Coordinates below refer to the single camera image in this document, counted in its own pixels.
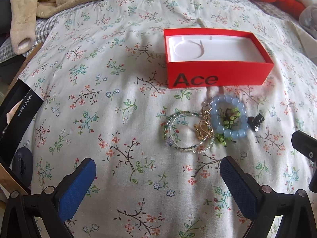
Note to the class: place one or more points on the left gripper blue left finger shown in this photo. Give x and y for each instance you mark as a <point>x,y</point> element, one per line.
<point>54,205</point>

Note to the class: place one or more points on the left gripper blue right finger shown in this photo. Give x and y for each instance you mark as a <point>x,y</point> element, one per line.
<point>261,204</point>

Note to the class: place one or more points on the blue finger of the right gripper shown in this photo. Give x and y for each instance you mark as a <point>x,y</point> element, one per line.
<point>307,146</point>

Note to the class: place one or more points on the black hair claw clip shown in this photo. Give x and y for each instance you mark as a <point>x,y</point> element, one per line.
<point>255,122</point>

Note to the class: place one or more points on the black iQOO box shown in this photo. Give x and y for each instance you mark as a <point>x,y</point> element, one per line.
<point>17,110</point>

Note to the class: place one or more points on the gold silver earring cluster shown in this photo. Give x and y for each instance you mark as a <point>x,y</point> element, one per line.
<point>206,109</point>

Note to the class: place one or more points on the crumpled white patterned cloth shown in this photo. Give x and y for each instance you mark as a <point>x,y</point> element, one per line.
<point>307,18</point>

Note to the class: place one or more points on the red Ace box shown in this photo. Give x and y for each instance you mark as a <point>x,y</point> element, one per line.
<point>198,57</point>

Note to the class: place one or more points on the floral bed sheet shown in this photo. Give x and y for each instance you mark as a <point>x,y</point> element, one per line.
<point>102,75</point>

